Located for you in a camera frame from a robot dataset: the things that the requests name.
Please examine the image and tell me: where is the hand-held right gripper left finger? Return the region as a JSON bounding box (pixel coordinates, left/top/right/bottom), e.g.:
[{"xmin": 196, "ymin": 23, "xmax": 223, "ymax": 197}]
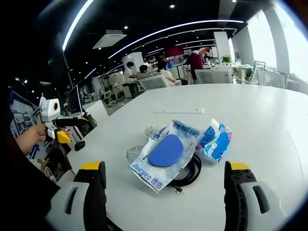
[{"xmin": 45, "ymin": 160, "xmax": 108, "ymax": 231}]

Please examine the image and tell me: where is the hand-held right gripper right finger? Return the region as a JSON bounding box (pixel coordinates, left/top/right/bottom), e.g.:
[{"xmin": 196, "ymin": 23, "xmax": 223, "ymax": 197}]
[{"xmin": 223, "ymin": 160, "xmax": 288, "ymax": 231}]

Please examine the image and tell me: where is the black cable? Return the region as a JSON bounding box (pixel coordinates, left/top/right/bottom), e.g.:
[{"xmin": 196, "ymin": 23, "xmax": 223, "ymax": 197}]
[{"xmin": 166, "ymin": 153, "xmax": 203, "ymax": 194}]

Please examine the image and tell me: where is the blue tissue packet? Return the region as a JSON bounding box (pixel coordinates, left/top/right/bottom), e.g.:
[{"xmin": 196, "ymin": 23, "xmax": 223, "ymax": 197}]
[{"xmin": 194, "ymin": 117, "xmax": 233, "ymax": 165}]

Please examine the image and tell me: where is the clear plastic water bottle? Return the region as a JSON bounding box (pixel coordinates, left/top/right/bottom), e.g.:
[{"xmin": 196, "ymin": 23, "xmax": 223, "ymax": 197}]
[{"xmin": 126, "ymin": 144, "xmax": 145, "ymax": 165}]

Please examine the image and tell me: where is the blue-white wet wipes pack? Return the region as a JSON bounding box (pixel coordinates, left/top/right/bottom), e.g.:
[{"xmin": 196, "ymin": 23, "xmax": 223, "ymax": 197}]
[{"xmin": 127, "ymin": 119, "xmax": 202, "ymax": 193}]

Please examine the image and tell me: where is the white paper cup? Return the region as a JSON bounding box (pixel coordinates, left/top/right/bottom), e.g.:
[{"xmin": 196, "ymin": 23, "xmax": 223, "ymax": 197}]
[{"xmin": 144, "ymin": 124, "xmax": 168, "ymax": 139}]

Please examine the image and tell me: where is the white round tabletop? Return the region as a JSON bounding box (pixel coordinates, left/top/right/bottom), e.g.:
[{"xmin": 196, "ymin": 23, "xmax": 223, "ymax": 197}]
[{"xmin": 51, "ymin": 83, "xmax": 308, "ymax": 231}]

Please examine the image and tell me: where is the person's left hand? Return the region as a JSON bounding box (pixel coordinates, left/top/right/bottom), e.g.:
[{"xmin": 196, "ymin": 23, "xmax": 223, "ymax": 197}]
[{"xmin": 26, "ymin": 123, "xmax": 48, "ymax": 145}]

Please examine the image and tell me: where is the dark computer monitor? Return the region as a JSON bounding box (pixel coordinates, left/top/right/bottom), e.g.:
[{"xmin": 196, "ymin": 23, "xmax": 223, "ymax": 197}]
[{"xmin": 66, "ymin": 84, "xmax": 84, "ymax": 116}]

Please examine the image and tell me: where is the blue white display board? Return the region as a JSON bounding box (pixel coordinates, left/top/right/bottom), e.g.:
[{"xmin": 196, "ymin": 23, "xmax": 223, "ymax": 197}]
[{"xmin": 9, "ymin": 91, "xmax": 37, "ymax": 138}]

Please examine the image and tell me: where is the ceiling air conditioner unit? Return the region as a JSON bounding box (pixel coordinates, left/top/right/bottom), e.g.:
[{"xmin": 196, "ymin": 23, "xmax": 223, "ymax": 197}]
[{"xmin": 92, "ymin": 30, "xmax": 128, "ymax": 50}]

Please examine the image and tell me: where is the white mesh office chair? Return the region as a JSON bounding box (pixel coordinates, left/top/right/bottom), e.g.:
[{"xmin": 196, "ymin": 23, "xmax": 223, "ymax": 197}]
[
  {"xmin": 255, "ymin": 69, "xmax": 289, "ymax": 89},
  {"xmin": 194, "ymin": 68, "xmax": 234, "ymax": 85},
  {"xmin": 138, "ymin": 74, "xmax": 170, "ymax": 92}
]

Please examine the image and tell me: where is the white power strip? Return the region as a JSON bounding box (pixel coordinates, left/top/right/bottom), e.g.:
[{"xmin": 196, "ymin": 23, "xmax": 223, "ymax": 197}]
[{"xmin": 154, "ymin": 107, "xmax": 205, "ymax": 115}]

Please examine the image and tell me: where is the red hanging sign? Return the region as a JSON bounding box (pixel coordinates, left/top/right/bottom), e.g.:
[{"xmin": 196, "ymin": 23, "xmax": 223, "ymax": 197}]
[{"xmin": 165, "ymin": 46, "xmax": 185, "ymax": 57}]

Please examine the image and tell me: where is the green potted plant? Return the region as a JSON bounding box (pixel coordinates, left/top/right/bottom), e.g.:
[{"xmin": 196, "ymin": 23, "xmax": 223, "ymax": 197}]
[{"xmin": 220, "ymin": 54, "xmax": 233, "ymax": 66}]

